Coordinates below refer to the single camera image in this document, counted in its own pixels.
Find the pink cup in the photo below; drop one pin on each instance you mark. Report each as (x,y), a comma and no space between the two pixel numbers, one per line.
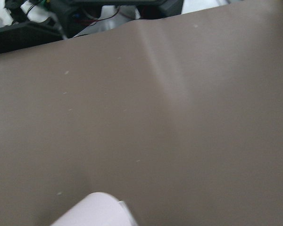
(98,209)

